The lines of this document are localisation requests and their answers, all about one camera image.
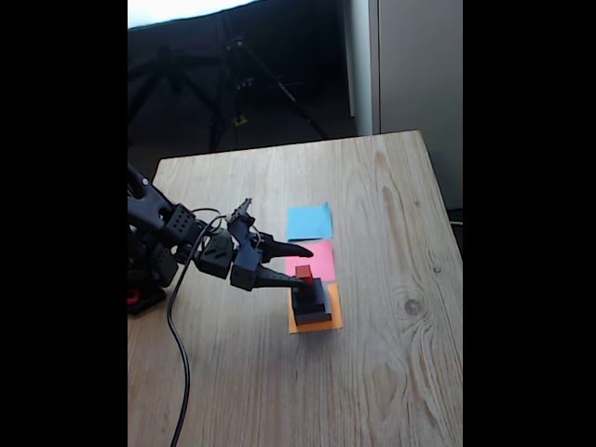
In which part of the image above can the small black cube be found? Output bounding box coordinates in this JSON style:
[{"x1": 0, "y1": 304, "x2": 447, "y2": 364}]
[{"x1": 291, "y1": 277, "x2": 323, "y2": 303}]

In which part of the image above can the medium black cube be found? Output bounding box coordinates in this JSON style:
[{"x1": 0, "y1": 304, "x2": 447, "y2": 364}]
[{"x1": 291, "y1": 288, "x2": 328, "y2": 315}]

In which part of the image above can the large grey cube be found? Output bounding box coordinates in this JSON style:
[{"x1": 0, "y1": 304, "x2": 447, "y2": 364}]
[{"x1": 292, "y1": 305, "x2": 333, "y2": 326}]

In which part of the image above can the blue paper sheet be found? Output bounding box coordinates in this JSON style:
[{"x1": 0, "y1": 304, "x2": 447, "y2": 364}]
[{"x1": 287, "y1": 202, "x2": 334, "y2": 242}]

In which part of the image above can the pink paper sheet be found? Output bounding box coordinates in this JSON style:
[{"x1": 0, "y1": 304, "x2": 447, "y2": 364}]
[{"x1": 284, "y1": 240, "x2": 336, "y2": 286}]

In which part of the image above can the orange paper sheet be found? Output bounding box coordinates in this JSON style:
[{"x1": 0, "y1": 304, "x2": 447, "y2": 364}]
[{"x1": 288, "y1": 282, "x2": 344, "y2": 334}]

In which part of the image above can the black tripod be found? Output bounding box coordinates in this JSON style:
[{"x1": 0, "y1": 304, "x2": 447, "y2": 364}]
[{"x1": 204, "y1": 36, "x2": 330, "y2": 153}]

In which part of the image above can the black light stand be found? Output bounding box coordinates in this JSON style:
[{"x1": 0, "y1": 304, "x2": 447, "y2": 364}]
[{"x1": 128, "y1": 44, "x2": 210, "y2": 136}]

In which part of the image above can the white cabinet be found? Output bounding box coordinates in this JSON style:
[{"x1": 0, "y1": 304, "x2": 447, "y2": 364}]
[{"x1": 344, "y1": 0, "x2": 464, "y2": 210}]

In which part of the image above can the bright white light panel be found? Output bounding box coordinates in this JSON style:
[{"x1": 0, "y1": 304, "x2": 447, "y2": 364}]
[{"x1": 128, "y1": 0, "x2": 262, "y2": 29}]

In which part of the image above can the small gripper camera board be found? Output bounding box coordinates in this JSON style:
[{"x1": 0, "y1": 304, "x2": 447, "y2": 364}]
[{"x1": 226, "y1": 197, "x2": 256, "y2": 228}]

